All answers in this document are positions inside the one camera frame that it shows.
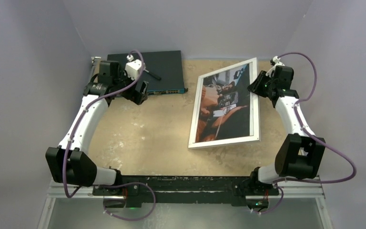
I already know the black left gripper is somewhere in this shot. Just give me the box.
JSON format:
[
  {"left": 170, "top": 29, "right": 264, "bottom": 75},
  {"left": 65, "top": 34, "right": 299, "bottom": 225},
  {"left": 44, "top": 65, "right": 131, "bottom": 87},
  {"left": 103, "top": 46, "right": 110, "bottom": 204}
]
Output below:
[{"left": 113, "top": 67, "right": 148, "bottom": 104}]

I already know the large printed photo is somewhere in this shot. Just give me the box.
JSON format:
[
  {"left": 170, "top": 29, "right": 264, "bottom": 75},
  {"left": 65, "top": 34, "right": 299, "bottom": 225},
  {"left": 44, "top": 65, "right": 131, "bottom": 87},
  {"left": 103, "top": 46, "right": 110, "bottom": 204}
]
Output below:
[{"left": 193, "top": 62, "right": 254, "bottom": 143}]

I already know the white wooden picture frame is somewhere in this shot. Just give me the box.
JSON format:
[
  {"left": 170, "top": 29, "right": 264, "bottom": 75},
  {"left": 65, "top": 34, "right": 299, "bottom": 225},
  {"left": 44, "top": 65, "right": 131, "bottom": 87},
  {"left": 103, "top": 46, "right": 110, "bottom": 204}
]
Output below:
[{"left": 188, "top": 58, "right": 261, "bottom": 149}]

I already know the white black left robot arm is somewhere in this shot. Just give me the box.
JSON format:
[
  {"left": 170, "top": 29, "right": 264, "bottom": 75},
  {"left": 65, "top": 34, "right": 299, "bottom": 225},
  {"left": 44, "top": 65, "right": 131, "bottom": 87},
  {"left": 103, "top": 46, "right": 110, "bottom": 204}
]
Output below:
[{"left": 45, "top": 60, "right": 148, "bottom": 195}]

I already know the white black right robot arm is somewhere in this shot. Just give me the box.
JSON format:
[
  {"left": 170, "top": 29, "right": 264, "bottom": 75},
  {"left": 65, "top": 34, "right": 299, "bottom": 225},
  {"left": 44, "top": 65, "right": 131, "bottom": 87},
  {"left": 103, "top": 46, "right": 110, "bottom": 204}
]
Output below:
[{"left": 247, "top": 64, "right": 325, "bottom": 194}]

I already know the black hammer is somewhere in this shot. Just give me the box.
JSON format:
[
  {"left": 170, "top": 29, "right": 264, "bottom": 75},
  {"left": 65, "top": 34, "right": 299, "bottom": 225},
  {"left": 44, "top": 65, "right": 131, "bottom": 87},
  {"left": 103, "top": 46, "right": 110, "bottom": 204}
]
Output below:
[{"left": 144, "top": 69, "right": 162, "bottom": 81}]

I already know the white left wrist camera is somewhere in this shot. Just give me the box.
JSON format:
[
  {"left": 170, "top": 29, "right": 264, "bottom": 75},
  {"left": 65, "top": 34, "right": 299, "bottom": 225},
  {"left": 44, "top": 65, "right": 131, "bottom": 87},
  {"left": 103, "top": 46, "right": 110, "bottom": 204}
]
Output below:
[{"left": 124, "top": 54, "right": 145, "bottom": 81}]

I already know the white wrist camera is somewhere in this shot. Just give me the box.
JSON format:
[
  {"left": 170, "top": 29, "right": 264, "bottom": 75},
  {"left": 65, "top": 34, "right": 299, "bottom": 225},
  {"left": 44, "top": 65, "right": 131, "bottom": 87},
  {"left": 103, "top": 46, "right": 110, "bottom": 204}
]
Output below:
[
  {"left": 124, "top": 54, "right": 145, "bottom": 81},
  {"left": 265, "top": 56, "right": 284, "bottom": 77}
]

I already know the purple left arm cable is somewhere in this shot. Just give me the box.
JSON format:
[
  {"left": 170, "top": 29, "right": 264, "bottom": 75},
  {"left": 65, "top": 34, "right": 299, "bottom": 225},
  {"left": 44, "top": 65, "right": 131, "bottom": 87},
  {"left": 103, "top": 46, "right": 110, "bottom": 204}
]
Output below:
[{"left": 62, "top": 50, "right": 157, "bottom": 222}]

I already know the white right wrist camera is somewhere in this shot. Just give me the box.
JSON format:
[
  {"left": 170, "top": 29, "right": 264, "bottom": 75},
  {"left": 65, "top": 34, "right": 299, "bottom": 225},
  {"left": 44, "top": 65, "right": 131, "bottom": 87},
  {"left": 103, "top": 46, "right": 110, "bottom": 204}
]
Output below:
[{"left": 265, "top": 56, "right": 284, "bottom": 77}]

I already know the dark network switch box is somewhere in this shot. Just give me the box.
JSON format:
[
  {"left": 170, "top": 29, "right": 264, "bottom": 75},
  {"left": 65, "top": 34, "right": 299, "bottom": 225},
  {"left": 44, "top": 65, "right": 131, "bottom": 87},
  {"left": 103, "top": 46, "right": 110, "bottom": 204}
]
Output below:
[{"left": 106, "top": 50, "right": 189, "bottom": 95}]

